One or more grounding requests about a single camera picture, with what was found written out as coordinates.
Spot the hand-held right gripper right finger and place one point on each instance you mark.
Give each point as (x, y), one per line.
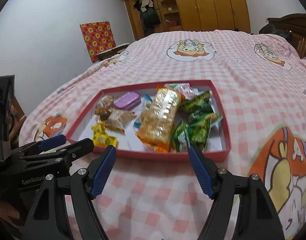
(201, 175)

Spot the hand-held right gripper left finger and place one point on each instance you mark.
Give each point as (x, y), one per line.
(102, 175)

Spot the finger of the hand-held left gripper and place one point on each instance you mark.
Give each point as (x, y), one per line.
(52, 141)
(77, 148)

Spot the shallow red cardboard box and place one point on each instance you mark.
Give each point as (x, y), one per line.
(148, 155)

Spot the clear cracker packet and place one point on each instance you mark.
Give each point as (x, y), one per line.
(120, 120)
(104, 106)

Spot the purple metal tin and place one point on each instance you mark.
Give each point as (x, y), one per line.
(126, 101)

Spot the large orange cracker packet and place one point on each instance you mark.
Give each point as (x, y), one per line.
(159, 117)

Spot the pink drink pouch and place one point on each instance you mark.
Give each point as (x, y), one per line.
(186, 90)

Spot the person's left hand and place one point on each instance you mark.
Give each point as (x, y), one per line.
(6, 211)

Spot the pink checked printed blanket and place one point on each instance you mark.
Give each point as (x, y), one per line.
(243, 80)

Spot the red yellow patterned board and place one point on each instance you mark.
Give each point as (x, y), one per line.
(97, 41)

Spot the dark hanging clothes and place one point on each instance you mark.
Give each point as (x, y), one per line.
(149, 17)

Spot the red basket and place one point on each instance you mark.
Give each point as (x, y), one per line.
(173, 23)

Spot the dark cloth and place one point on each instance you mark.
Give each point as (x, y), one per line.
(275, 31)

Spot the wooden wardrobe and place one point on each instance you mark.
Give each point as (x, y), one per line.
(213, 5)

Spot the dark wooden headboard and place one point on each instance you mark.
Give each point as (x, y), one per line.
(300, 30)

